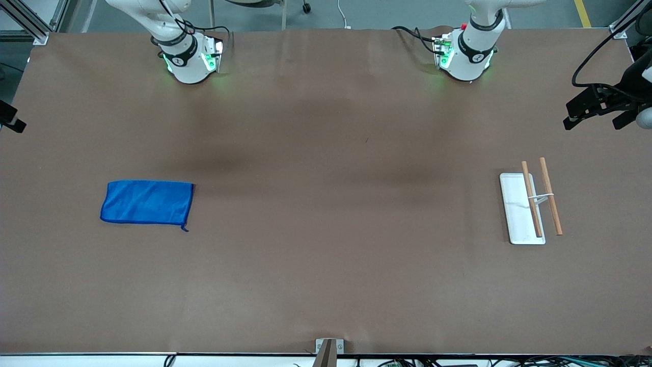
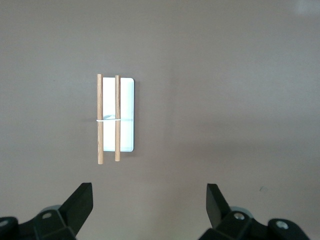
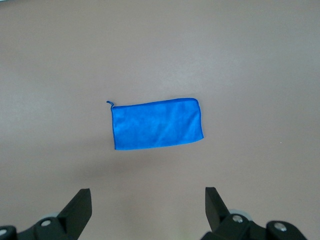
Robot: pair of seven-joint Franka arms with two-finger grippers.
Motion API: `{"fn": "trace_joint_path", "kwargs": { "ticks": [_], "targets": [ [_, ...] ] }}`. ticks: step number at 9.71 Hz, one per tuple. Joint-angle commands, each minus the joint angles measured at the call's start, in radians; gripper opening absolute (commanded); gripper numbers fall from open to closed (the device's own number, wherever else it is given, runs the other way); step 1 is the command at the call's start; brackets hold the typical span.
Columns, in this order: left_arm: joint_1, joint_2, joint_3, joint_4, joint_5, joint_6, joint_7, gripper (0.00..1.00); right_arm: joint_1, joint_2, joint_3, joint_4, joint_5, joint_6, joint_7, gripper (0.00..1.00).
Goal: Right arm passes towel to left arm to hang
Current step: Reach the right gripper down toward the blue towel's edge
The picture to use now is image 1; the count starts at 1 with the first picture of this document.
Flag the blue microfibre towel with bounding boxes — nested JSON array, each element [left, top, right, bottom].
[[100, 180, 195, 232]]

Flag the white towel rack wooden rods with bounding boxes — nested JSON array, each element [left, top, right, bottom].
[[499, 157, 564, 246]]

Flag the brown table cover sheet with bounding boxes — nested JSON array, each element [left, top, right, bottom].
[[0, 28, 652, 355]]

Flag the aluminium frame profile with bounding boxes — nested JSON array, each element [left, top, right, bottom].
[[0, 0, 69, 44], [609, 0, 652, 40]]

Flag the black left arm base cable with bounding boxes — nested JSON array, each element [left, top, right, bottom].
[[391, 25, 446, 56]]

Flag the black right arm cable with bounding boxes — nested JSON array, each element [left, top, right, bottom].
[[150, 0, 232, 59]]

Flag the white floor cable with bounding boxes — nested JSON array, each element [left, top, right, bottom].
[[337, 0, 353, 30]]

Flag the tangled black cables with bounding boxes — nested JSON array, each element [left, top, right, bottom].
[[293, 355, 652, 367]]

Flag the grey metal bracket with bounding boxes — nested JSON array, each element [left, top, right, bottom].
[[315, 338, 345, 355]]

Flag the brown camera mount post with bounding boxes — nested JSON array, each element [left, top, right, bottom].
[[313, 339, 338, 367]]

